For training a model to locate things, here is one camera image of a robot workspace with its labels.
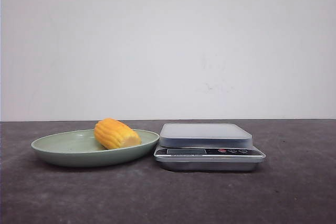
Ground green oval plate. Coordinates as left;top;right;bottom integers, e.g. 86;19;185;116
31;130;159;167

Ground yellow corn cob piece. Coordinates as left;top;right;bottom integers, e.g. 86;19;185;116
93;118;141;150

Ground silver digital kitchen scale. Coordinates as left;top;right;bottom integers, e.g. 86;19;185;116
154;123;266;171

